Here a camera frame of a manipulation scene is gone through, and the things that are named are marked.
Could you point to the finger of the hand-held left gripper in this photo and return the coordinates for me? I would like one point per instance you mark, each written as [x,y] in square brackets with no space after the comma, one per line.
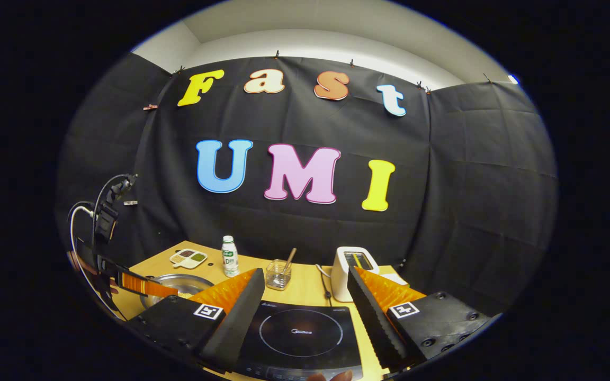
[146,286]

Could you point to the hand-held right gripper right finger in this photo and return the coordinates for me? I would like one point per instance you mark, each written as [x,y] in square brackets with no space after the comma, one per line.
[371,317]

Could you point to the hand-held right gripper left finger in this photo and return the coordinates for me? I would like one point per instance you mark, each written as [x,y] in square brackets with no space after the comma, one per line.
[241,315]

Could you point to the black induction cooktop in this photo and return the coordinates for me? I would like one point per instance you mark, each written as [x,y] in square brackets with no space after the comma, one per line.
[299,333]

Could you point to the white toaster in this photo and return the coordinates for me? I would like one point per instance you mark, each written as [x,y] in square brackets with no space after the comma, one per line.
[343,280]

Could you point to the white divided bean dish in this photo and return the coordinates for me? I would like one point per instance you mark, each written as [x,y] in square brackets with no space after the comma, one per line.
[188,257]

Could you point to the small clear mesh holder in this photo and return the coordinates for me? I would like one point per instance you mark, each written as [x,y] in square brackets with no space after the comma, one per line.
[278,275]

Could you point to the white bottle green label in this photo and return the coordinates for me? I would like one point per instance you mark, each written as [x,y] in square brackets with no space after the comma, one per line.
[230,259]

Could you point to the black backdrop cloth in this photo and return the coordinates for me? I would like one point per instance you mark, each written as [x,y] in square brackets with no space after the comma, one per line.
[294,222]

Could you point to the pink cloth clip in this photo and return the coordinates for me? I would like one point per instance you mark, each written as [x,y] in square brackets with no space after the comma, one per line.
[150,107]

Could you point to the small ceiling light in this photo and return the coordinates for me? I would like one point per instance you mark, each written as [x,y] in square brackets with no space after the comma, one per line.
[513,79]

